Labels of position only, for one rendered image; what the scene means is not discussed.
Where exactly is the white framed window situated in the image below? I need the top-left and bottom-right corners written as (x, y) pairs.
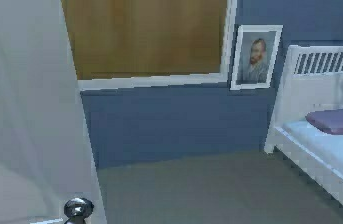
top-left (60, 0), bottom-right (238, 92)

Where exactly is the white framed portrait picture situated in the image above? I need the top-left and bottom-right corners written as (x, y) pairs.
top-left (229, 24), bottom-right (284, 91)

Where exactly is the white room door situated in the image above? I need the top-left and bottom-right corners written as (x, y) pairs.
top-left (0, 0), bottom-right (108, 224)

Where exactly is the white slatted bed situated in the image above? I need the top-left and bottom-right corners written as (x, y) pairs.
top-left (263, 44), bottom-right (343, 223)

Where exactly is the purple pillow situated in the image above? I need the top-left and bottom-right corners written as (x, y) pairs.
top-left (305, 107), bottom-right (343, 136)

